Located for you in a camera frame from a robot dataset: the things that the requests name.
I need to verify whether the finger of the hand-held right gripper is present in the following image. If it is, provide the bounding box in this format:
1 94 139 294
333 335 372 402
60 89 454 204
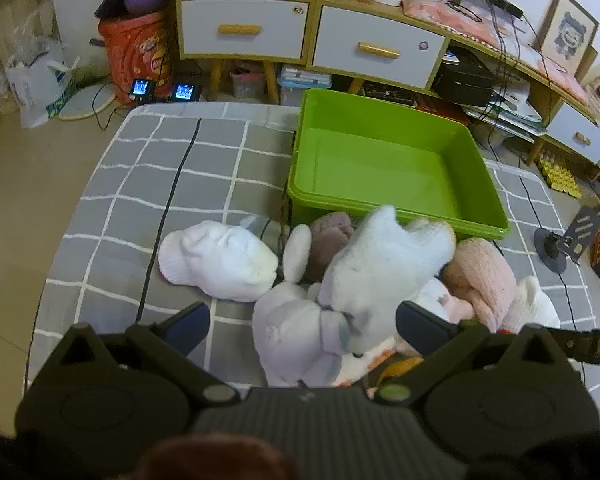
555 329 600 363

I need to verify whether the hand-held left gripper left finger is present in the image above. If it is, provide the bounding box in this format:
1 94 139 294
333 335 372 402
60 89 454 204
30 301 242 409

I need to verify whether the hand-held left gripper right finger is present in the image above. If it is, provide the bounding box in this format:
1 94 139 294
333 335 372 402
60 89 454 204
367 301 586 406

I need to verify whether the white plush toy red collar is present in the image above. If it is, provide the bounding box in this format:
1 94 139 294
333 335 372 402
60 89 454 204
500 275 561 336

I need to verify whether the pale blue plush toy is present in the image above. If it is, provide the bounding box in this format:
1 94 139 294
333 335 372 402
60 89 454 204
319 205 457 353

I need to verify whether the fluffy white plush toy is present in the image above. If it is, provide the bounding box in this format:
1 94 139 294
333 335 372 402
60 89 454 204
252 224 353 388

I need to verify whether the green plastic bin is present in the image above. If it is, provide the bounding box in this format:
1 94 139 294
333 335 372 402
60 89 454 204
286 88 511 242

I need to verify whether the white and pink plush toy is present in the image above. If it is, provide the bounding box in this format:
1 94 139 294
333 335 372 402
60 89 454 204
415 277 476 323

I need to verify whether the black phone stand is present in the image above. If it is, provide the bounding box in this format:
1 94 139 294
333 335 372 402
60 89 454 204
534 205 600 275

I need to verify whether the mauve plush toy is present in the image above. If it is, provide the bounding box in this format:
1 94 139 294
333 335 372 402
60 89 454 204
305 211 356 283

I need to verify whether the grey checked blanket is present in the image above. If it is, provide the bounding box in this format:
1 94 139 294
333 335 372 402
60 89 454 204
25 102 600 411

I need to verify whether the yellow egg tray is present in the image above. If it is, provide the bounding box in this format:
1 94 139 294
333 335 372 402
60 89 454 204
536 152 583 196

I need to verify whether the white cabinet drawer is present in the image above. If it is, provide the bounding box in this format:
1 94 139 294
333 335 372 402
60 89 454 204
312 6 448 90
547 105 600 163
180 0 310 60

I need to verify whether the small screen device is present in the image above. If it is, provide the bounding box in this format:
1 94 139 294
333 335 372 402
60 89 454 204
130 79 156 102
172 81 203 102

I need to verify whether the stack of papers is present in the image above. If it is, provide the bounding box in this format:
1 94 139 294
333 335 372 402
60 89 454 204
462 85 546 136

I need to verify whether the white round floor plate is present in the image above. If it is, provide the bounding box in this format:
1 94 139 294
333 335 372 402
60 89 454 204
59 82 118 122

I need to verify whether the small clear plastic box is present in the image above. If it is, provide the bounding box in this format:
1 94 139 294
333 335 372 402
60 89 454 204
230 66 267 101

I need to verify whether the black printer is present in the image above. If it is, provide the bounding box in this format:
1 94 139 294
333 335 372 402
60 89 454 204
435 46 497 108

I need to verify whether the clear plastic storage box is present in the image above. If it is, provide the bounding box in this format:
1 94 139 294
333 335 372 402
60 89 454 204
278 64 333 107

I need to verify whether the red snack bucket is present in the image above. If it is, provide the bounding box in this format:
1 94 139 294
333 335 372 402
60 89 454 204
98 10 175 107

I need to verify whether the white plastic bag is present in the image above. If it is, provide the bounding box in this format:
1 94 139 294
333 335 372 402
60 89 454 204
5 50 81 130

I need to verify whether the wooden cabinet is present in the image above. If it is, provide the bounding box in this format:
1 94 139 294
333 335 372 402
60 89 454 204
174 0 600 181

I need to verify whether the framed cartoon picture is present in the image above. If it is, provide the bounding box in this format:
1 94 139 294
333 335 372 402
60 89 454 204
537 0 600 78

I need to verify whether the black cable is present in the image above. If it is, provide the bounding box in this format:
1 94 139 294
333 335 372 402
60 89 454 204
560 270 586 381
517 172 551 233
136 119 202 323

